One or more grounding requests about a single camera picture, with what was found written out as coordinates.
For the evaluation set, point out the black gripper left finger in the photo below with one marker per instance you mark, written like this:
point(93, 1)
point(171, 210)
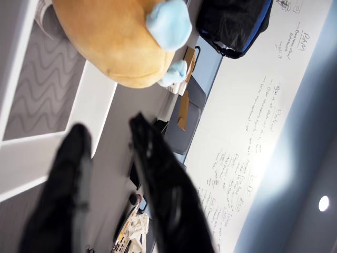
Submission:
point(58, 197)

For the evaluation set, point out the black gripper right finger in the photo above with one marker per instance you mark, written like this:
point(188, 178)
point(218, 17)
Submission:
point(168, 184)

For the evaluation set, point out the tan plush bear blue paws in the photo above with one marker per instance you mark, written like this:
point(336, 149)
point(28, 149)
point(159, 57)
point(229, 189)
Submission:
point(118, 39)

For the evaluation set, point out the small brown round object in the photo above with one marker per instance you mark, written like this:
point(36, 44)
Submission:
point(136, 199)

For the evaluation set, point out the small white tray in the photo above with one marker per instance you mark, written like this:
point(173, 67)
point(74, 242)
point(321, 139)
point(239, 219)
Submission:
point(79, 105)

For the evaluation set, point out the crumpled white paper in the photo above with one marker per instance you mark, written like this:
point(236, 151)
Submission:
point(140, 229)

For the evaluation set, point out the black open tray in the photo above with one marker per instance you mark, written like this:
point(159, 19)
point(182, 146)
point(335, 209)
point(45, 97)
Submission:
point(161, 126)

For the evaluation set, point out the plate with small parts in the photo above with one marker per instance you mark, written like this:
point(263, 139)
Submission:
point(123, 232)

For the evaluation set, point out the dark grey chair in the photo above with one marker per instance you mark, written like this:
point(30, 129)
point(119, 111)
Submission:
point(193, 118)

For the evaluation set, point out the flat brown cardboard piece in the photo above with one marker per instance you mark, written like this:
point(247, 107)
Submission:
point(183, 110)

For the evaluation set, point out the white pill bottle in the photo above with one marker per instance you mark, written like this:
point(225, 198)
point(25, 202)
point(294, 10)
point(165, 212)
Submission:
point(179, 89)

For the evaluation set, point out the whiteboard with handwriting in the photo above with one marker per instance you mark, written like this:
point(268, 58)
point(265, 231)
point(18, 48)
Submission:
point(263, 105)

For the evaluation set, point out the round ceiling light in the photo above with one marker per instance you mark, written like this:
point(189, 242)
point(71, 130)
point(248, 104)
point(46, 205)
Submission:
point(323, 203)

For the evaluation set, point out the black bag blue trim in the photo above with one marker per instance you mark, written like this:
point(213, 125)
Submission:
point(231, 21)

